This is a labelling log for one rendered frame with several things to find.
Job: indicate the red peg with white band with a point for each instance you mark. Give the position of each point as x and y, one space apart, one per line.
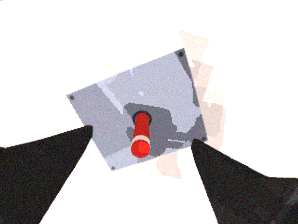
140 146

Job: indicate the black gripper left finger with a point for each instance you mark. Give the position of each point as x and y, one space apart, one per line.
33 173

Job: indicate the grey metal panel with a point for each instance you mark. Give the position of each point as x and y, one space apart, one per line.
162 88

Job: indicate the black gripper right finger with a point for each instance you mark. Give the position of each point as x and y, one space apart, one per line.
237 193

